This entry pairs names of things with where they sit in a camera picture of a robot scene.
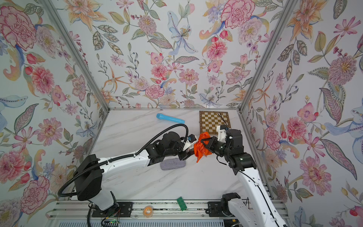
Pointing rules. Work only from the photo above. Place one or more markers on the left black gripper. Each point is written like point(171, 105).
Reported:
point(185, 155)

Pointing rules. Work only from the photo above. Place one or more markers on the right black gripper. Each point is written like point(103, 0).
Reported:
point(213, 144)

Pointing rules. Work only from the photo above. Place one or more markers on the orange fluffy cloth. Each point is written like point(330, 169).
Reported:
point(199, 149)

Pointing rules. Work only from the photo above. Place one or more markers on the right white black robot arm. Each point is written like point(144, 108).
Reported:
point(263, 212)

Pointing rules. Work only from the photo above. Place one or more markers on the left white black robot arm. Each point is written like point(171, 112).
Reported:
point(91, 186)

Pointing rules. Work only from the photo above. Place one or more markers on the purple eyeglass case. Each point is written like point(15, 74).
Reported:
point(171, 164)

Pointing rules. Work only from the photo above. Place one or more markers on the blue cylindrical case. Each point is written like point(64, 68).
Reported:
point(161, 116)

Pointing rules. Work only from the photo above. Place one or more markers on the wooden chessboard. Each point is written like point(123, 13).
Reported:
point(210, 120)

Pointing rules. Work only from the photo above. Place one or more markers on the green plastic block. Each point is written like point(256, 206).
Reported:
point(182, 204)

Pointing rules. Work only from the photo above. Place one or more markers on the orange tape roll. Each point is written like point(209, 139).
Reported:
point(148, 211)

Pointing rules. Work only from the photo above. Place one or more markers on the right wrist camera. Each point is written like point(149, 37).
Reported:
point(221, 133)

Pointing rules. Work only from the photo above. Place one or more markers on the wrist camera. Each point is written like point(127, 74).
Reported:
point(221, 133)
point(189, 144)

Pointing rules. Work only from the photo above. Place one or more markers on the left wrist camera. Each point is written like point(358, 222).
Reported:
point(189, 144)

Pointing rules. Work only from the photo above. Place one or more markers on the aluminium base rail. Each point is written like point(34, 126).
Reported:
point(135, 209)

